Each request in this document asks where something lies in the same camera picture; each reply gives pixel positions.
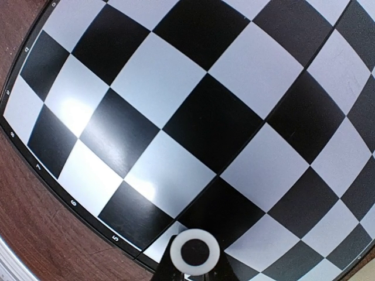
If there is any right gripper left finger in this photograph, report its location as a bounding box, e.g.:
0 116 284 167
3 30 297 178
152 235 182 281

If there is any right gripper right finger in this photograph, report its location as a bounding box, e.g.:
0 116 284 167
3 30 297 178
209 253 238 281

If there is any white pawn five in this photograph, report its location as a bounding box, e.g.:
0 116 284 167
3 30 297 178
169 228 220 276

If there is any black white chess board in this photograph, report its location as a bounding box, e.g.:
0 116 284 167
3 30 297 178
1 1 374 280

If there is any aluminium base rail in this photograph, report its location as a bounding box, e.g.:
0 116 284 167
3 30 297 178
0 238 39 281

